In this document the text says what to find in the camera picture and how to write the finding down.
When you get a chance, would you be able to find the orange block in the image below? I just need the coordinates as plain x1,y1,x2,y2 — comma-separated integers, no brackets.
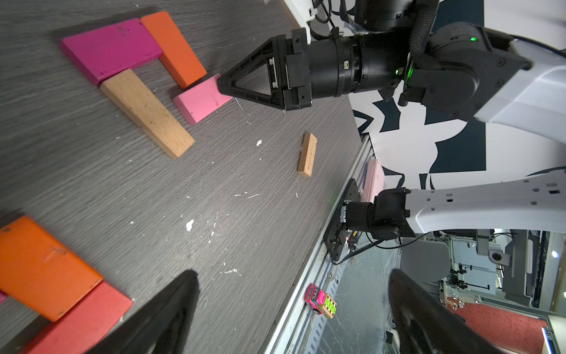
1,216,103,322
141,11,207,89

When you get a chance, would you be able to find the red block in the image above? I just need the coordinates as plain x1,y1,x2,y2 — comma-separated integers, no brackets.
21,281,134,353

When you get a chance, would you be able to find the pink tray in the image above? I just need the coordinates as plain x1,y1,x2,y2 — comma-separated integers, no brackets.
362,159,385,202

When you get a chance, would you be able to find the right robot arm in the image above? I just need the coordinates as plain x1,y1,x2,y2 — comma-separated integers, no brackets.
218,1,565,242

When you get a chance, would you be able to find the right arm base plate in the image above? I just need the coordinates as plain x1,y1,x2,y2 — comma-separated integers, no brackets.
323,178,361,262

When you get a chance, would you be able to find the small pink toy car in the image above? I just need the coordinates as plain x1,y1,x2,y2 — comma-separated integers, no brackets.
305,283,337,319

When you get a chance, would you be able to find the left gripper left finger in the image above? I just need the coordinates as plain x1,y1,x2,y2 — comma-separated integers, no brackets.
88,269,200,353

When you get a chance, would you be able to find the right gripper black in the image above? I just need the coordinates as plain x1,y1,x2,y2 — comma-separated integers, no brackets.
218,29,407,111

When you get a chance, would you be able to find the light pink block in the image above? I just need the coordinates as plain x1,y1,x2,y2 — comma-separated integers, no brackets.
172,75,232,125

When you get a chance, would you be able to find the natural wood block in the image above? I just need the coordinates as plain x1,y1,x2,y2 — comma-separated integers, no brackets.
100,69,195,159
298,133,318,177

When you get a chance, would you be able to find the magenta block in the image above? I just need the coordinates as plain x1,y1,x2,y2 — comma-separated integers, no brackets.
60,19,162,86

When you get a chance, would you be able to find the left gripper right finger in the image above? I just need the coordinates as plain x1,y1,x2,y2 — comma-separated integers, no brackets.
388,269,500,354

